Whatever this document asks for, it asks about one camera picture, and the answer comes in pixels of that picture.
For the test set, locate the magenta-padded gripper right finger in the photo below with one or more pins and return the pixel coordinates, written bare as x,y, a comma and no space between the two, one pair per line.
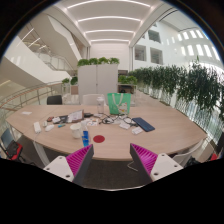
146,159

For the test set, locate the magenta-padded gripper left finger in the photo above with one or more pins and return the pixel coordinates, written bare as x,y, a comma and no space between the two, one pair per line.
78,160

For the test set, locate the clear water bottle blue label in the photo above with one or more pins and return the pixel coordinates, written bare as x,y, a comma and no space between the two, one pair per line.
85,136

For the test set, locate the flat round red coaster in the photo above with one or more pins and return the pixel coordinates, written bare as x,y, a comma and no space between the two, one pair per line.
99,139

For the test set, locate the white ceramic mug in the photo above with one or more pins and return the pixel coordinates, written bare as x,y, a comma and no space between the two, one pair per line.
76,130

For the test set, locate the small white packet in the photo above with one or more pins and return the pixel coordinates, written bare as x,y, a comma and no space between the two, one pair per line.
137,130

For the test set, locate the white sticker sheet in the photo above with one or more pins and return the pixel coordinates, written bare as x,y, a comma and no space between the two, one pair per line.
92,123

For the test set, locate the white chair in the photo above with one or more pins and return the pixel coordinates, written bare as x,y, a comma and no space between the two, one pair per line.
186,155

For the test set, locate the white computer mouse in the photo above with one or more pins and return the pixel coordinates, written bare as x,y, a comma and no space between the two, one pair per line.
49,127

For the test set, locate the brown booklet with white paper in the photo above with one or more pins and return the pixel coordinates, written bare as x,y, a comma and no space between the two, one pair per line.
75,116

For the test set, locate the white card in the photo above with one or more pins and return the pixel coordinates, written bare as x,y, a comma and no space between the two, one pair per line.
56,120

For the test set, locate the small black box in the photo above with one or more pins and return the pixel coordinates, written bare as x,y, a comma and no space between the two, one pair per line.
88,115

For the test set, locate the small white adapter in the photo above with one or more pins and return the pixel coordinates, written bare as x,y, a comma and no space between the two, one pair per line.
44,123

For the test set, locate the dark red phone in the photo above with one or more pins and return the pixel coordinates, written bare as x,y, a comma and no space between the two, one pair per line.
50,119

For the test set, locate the white power strip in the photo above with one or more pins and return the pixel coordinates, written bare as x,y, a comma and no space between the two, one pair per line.
37,127

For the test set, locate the tall clear bottle white lid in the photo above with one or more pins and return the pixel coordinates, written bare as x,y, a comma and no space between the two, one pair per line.
100,105

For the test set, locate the green tote bag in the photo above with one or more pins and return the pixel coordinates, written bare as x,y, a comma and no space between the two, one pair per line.
118,103

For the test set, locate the black office chair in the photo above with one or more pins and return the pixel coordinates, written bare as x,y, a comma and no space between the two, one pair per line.
54,99

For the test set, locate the red and black chair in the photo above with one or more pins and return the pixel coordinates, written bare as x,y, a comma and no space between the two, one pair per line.
11,148

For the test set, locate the small white paper note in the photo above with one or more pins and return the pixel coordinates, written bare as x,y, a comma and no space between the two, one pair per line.
26,113

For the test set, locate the low planter with green plants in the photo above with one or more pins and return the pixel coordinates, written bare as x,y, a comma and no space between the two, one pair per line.
127,81
70,81

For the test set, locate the glass railing with wooden handrail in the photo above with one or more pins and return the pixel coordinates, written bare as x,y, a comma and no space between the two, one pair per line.
30,94

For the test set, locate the white cabinet topped with plants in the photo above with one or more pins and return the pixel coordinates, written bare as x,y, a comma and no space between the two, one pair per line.
97,80

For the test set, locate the green hedge row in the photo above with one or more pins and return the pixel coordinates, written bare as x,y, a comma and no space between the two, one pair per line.
180,83

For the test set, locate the ceiling strip lights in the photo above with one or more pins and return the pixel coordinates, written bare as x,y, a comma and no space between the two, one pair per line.
108,19

